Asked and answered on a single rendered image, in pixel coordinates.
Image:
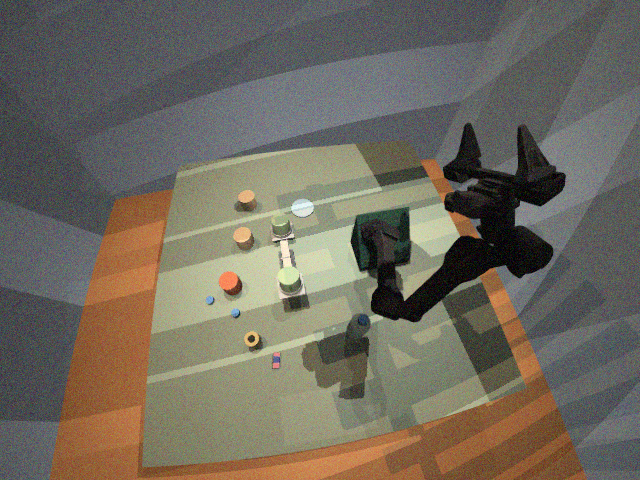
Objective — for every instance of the orange-red cylinder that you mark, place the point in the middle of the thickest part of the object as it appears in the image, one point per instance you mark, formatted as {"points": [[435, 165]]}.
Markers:
{"points": [[230, 283]]}

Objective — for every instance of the tan tape roll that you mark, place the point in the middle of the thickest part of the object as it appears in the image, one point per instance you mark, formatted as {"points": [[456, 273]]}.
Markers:
{"points": [[249, 336]]}

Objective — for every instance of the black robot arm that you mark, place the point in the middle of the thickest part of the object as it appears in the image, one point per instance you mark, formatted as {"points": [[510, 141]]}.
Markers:
{"points": [[517, 247]]}

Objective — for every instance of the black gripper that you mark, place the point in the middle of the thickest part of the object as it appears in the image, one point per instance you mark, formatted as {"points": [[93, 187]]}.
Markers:
{"points": [[536, 181]]}

